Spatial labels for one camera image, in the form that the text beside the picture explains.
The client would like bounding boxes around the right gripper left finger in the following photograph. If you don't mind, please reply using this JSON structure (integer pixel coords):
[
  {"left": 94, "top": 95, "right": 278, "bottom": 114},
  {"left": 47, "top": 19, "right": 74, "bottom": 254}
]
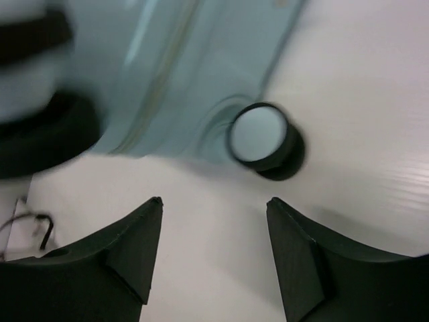
[{"left": 1, "top": 197, "right": 163, "bottom": 321}]

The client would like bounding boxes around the light blue suitcase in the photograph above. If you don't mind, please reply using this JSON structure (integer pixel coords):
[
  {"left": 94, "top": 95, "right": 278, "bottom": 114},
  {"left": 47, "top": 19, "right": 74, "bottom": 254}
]
[{"left": 68, "top": 1, "right": 305, "bottom": 157}]

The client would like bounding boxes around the suitcase wheel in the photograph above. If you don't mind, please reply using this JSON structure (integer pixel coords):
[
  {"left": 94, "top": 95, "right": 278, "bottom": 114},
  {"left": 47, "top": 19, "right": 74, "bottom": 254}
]
[
  {"left": 226, "top": 101, "right": 306, "bottom": 181},
  {"left": 1, "top": 91, "right": 101, "bottom": 180}
]

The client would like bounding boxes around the rear left suitcase wheel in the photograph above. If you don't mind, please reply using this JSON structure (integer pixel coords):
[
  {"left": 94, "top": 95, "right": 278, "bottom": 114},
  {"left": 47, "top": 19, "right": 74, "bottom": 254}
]
[{"left": 1, "top": 91, "right": 101, "bottom": 180}]

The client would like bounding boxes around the front left suitcase wheel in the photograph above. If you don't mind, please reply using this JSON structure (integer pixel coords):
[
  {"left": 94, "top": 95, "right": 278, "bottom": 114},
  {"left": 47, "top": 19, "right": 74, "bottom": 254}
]
[{"left": 226, "top": 101, "right": 306, "bottom": 181}]

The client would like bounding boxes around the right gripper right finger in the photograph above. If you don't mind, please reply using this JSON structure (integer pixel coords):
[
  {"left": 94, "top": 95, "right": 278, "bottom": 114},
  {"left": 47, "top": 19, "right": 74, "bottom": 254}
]
[{"left": 266, "top": 197, "right": 428, "bottom": 321}]

